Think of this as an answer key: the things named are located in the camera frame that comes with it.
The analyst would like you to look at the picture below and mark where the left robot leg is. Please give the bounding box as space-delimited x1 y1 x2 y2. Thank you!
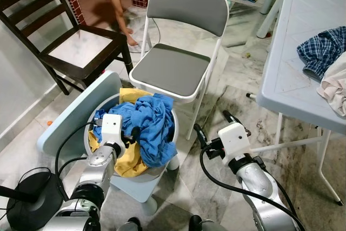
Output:
116 217 144 231

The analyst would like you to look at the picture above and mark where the grey folding chair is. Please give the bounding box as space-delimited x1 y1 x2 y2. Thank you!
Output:
129 0 230 141

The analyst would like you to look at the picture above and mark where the blue plaid shirt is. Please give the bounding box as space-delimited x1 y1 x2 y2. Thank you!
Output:
296 25 346 83

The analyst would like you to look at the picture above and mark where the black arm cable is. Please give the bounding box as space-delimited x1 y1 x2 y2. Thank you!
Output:
54 122 103 199
199 147 306 231

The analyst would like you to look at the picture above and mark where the light blue folding table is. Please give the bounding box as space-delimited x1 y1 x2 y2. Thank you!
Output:
246 0 346 207

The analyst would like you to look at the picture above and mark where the dark wooden chair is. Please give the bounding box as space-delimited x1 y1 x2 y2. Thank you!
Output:
0 0 134 95

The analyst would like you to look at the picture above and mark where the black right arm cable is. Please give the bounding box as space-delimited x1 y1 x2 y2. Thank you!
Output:
199 147 306 231

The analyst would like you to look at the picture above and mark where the yellow garment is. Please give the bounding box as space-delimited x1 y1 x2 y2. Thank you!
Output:
88 87 152 177

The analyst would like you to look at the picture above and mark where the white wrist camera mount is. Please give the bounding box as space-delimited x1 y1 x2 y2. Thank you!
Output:
100 114 126 148
217 123 252 159

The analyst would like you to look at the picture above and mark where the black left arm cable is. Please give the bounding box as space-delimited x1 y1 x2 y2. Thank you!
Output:
54 122 103 199

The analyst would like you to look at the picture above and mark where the white low table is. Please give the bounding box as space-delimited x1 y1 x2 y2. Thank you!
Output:
146 0 282 39

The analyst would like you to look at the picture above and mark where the black round stand base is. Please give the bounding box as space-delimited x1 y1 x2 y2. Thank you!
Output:
0 167 63 230

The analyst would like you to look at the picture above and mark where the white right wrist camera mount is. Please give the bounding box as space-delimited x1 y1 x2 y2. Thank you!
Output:
217 123 252 159

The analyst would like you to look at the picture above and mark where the blue garment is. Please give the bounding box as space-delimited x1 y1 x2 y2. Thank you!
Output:
95 93 178 168

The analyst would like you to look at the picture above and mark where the grey round laundry tub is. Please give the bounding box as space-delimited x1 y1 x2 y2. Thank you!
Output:
84 93 179 180

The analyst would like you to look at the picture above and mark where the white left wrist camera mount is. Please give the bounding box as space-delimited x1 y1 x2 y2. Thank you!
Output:
100 114 126 148

